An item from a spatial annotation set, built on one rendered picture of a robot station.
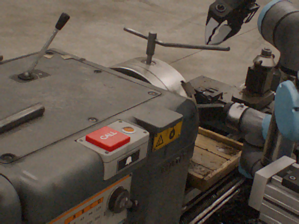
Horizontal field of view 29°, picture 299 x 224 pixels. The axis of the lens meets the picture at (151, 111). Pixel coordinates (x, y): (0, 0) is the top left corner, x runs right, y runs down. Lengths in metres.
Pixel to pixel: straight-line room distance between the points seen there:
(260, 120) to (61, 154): 0.75
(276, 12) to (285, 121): 0.46
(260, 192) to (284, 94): 0.30
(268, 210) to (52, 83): 0.56
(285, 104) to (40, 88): 0.51
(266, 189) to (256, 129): 0.33
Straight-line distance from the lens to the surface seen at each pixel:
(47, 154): 0.99
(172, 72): 1.51
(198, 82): 2.18
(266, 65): 2.00
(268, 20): 1.51
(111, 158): 1.02
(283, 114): 1.12
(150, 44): 1.49
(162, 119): 1.16
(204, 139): 1.94
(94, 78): 1.32
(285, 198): 1.30
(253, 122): 1.61
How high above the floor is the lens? 1.75
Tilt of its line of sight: 24 degrees down
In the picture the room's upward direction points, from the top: 8 degrees clockwise
